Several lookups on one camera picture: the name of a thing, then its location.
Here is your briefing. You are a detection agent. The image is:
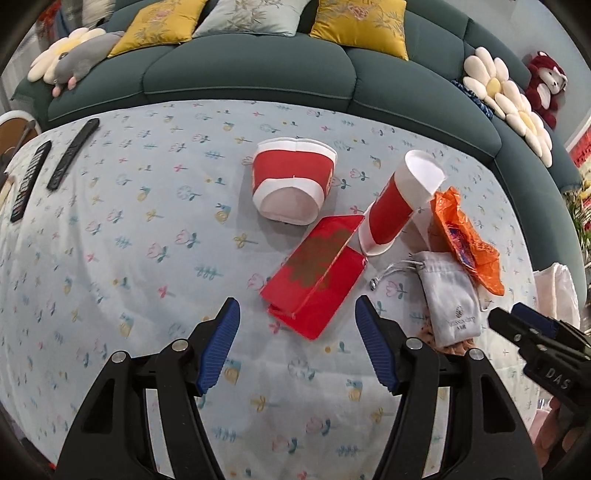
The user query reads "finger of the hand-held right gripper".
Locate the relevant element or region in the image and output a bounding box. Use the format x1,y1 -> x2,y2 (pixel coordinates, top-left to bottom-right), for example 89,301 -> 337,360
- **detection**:
488,306 -> 544,357
512,302 -> 591,359

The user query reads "grey drawstring pouch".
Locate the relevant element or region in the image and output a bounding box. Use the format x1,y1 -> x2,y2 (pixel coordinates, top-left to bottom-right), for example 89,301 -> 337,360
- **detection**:
369,250 -> 482,349

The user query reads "light blue floral tablecloth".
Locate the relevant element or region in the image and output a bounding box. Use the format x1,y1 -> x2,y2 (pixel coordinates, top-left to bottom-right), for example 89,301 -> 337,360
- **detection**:
0,99 -> 555,480

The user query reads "large yellow embroidered pillow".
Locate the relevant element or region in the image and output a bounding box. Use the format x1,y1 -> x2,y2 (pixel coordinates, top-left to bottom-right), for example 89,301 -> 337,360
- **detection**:
309,0 -> 411,62

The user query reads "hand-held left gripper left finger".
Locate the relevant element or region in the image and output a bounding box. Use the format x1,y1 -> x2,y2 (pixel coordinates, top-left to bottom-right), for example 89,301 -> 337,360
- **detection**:
54,298 -> 242,480

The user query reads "white flower cushion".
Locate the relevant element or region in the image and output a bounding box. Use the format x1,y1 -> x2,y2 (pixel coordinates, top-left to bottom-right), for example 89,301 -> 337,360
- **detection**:
28,27 -> 95,83
463,46 -> 509,112
496,78 -> 553,168

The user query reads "blue patterned cloth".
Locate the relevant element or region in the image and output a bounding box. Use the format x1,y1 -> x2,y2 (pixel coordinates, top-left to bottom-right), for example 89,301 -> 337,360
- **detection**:
450,78 -> 495,121

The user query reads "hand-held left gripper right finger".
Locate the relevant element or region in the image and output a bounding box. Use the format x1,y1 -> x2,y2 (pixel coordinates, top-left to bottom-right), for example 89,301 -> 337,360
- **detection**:
355,295 -> 543,480

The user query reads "round white side table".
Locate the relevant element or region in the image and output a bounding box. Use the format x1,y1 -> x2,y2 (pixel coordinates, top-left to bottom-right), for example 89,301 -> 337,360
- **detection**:
0,110 -> 40,176

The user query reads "waste bin with white liner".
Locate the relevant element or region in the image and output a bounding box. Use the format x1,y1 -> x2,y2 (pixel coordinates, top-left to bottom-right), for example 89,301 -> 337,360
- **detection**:
533,262 -> 583,333

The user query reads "red paper cup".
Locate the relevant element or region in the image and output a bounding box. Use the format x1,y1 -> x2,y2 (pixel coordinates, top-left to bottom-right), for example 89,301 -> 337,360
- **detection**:
359,149 -> 448,256
252,137 -> 338,226

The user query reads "black remote with buttons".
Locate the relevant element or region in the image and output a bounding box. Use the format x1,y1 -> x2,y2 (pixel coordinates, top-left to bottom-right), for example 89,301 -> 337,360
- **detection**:
10,141 -> 52,223

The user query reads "light blue embroidered pillow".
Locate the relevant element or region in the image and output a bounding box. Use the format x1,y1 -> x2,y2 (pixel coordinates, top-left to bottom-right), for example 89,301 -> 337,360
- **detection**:
191,0 -> 311,38

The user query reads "red wall decoration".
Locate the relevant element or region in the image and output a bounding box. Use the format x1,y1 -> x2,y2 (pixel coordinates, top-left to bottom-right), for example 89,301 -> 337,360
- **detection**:
570,138 -> 591,168

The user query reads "red plush bear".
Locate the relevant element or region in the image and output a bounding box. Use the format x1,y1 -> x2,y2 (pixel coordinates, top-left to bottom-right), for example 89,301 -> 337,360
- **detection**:
524,51 -> 568,130

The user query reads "slim black remote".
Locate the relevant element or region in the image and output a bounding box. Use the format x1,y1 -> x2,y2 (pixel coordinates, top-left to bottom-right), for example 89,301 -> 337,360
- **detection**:
47,118 -> 101,191

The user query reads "orange plastic bag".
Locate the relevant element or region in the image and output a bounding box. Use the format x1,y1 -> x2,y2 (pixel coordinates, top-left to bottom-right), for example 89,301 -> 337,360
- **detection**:
431,187 -> 505,296

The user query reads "red paper bag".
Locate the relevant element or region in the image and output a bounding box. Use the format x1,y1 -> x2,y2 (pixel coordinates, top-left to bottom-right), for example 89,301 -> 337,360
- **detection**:
259,215 -> 368,341

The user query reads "grey plush mouse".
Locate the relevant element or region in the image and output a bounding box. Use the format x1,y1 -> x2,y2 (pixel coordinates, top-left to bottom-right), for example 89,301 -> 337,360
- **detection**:
50,28 -> 125,97

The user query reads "dark green sofa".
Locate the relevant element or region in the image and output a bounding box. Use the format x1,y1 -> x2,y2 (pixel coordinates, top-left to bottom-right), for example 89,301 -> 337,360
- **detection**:
11,0 -> 583,190

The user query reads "green potted plant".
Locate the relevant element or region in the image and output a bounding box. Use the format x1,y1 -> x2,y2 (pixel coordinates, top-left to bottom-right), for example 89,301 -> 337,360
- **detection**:
566,182 -> 591,250

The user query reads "small yellow embroidered pillow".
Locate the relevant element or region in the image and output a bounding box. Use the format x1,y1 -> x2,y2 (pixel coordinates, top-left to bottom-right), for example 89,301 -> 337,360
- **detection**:
107,0 -> 208,58

